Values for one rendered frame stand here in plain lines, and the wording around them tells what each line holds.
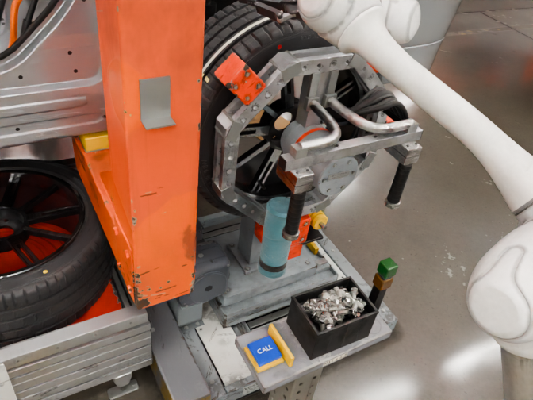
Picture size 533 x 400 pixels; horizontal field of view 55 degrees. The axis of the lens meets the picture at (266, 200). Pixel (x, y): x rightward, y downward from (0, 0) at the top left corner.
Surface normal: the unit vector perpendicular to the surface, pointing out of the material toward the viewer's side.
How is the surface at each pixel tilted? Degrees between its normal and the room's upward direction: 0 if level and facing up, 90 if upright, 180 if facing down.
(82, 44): 90
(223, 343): 0
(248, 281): 0
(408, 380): 0
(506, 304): 89
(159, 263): 90
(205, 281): 90
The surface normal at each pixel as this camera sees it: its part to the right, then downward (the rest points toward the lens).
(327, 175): 0.48, 0.60
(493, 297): -0.76, 0.27
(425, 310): 0.11, -0.77
